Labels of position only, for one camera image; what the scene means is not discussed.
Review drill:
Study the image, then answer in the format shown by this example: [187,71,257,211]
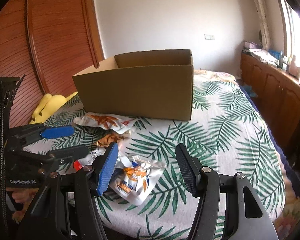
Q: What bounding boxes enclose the white red-bottom snack pack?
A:
[73,147,106,171]

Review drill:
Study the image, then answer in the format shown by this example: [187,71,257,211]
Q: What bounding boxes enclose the gold brown snack wrapper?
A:
[95,133,125,147]

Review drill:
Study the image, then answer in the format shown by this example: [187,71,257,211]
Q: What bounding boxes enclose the white blue duck gizzard pack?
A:
[109,153,166,206]

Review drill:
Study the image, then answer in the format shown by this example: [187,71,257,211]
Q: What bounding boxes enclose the white chicken feet snack pack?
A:
[73,112,138,134]

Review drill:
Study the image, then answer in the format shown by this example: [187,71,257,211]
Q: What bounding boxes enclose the person's left hand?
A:
[6,187,39,204]

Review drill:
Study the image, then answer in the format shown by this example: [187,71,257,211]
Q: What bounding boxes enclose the yellow Pikachu plush toy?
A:
[29,92,78,124]

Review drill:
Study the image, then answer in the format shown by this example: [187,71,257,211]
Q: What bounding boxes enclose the palm leaf print bedsheet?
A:
[22,71,287,240]

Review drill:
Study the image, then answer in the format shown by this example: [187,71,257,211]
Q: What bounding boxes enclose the wooden louvered wardrobe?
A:
[0,0,104,127]

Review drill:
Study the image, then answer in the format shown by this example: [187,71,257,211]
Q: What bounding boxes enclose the brown cardboard box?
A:
[72,49,194,121]

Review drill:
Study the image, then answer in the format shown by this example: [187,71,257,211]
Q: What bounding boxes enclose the wooden window-side cabinet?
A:
[240,53,300,158]

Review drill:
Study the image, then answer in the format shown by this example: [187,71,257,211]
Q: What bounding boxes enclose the folded cloth on cabinet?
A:
[248,49,279,67]

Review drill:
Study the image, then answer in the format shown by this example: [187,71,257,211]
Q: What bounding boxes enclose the pink thermos bottle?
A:
[289,55,300,79]

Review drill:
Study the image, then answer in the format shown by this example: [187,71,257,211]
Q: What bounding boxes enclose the small round fan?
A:
[258,30,263,44]

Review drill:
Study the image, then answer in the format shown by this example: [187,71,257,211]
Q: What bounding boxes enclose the patterned window curtain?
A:
[253,0,271,50]

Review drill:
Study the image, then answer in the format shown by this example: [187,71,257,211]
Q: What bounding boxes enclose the window with wooden frame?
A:
[278,0,300,61]

